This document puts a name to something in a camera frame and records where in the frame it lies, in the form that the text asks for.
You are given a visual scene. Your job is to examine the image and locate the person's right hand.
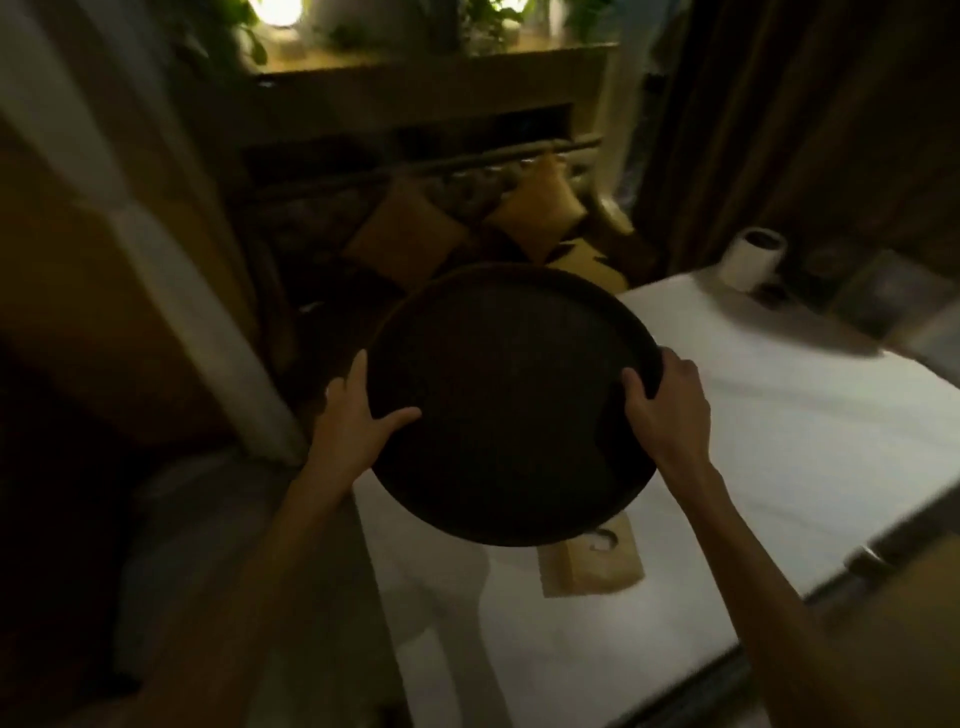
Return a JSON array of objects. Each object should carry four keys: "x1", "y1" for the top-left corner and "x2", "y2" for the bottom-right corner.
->
[{"x1": 621, "y1": 347, "x2": 712, "y2": 489}]

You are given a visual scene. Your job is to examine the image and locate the person's left hand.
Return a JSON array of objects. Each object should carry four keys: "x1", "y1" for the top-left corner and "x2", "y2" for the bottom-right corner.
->
[{"x1": 307, "y1": 349, "x2": 423, "y2": 487}]

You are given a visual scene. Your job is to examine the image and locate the round dark brown tray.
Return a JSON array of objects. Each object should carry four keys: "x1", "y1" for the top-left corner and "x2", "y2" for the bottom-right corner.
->
[{"x1": 365, "y1": 262, "x2": 665, "y2": 548}]

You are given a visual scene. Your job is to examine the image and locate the person's left forearm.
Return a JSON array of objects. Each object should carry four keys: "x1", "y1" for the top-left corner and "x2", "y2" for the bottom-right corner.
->
[{"x1": 112, "y1": 468, "x2": 361, "y2": 728}]

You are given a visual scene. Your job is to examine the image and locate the person's right forearm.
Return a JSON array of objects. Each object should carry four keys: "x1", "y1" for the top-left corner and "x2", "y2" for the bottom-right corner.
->
[{"x1": 671, "y1": 465, "x2": 901, "y2": 728}]

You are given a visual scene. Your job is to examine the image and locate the yellow cushion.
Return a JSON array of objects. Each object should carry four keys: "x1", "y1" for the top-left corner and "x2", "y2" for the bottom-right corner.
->
[
  {"x1": 343, "y1": 180, "x2": 470, "y2": 290},
  {"x1": 546, "y1": 238, "x2": 631, "y2": 296},
  {"x1": 483, "y1": 153, "x2": 588, "y2": 264}
]

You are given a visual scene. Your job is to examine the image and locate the white paper roll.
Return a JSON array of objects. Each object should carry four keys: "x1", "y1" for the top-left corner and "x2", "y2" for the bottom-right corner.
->
[{"x1": 717, "y1": 227, "x2": 788, "y2": 294}]

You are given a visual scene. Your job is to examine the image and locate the dark sofa bench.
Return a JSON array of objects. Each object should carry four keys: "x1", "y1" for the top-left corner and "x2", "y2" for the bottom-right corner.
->
[{"x1": 240, "y1": 135, "x2": 639, "y2": 376}]

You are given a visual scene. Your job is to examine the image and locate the grey menu card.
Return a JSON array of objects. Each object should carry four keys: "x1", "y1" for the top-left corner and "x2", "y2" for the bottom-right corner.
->
[{"x1": 828, "y1": 247, "x2": 960, "y2": 354}]

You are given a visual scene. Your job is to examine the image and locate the wooden shelf cabinet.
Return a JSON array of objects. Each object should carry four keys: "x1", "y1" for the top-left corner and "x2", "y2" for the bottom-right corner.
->
[{"x1": 240, "y1": 41, "x2": 620, "y2": 181}]

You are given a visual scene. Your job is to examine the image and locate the brown curtain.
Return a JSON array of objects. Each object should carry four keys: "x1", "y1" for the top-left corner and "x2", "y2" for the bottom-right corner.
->
[{"x1": 637, "y1": 0, "x2": 960, "y2": 279}]

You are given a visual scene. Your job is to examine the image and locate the glowing table lamp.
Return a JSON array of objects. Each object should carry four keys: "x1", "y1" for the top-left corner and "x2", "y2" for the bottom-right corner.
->
[{"x1": 247, "y1": 0, "x2": 310, "y2": 61}]

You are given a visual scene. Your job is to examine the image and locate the green potted plant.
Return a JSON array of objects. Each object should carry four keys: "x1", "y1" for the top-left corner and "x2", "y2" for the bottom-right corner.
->
[
  {"x1": 168, "y1": 0, "x2": 270, "y2": 76},
  {"x1": 450, "y1": 0, "x2": 541, "y2": 55}
]

